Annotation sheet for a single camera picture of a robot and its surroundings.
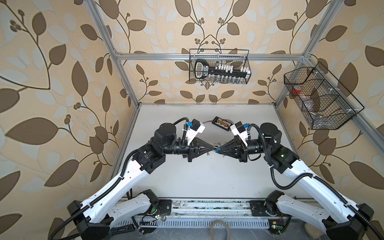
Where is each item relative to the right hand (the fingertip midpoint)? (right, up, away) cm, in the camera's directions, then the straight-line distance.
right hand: (220, 152), depth 58 cm
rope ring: (-3, -37, +8) cm, 38 cm away
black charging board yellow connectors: (+11, +9, +51) cm, 53 cm away
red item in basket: (+50, +31, +29) cm, 65 cm away
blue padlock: (-1, +1, -1) cm, 2 cm away
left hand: (-3, +2, -2) cm, 4 cm away
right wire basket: (+54, +21, +14) cm, 60 cm away
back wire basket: (+16, +48, +37) cm, 63 cm away
